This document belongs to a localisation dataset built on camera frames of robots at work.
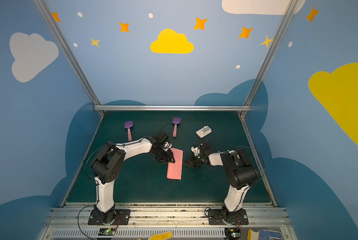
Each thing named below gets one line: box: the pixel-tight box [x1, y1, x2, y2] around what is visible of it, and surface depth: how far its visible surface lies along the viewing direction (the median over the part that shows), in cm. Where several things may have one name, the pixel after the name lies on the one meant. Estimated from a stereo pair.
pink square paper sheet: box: [166, 148, 184, 180], surface depth 93 cm
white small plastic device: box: [196, 125, 212, 139], surface depth 112 cm
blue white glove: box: [247, 228, 283, 240], surface depth 71 cm
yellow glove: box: [137, 230, 173, 240], surface depth 71 cm
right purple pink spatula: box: [172, 117, 182, 138], surface depth 117 cm
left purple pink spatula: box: [124, 121, 134, 142], surface depth 113 cm
